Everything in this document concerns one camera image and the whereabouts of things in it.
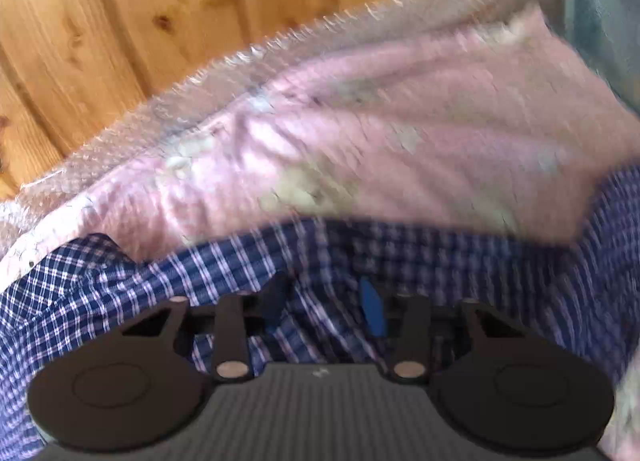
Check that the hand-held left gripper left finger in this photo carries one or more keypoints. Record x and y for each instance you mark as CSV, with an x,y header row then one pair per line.
x,y
274,306

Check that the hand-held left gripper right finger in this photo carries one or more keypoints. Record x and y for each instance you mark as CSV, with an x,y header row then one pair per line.
x,y
372,308

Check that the navy plaid shirt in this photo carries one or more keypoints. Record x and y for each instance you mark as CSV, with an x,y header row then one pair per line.
x,y
125,291

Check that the pink bear print blanket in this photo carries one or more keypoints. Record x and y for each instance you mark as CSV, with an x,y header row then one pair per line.
x,y
400,116

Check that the clear bubble wrap sheet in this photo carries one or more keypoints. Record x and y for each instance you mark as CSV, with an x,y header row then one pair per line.
x,y
300,41

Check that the wooden headboard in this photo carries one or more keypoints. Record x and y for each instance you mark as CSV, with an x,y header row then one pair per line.
x,y
150,6

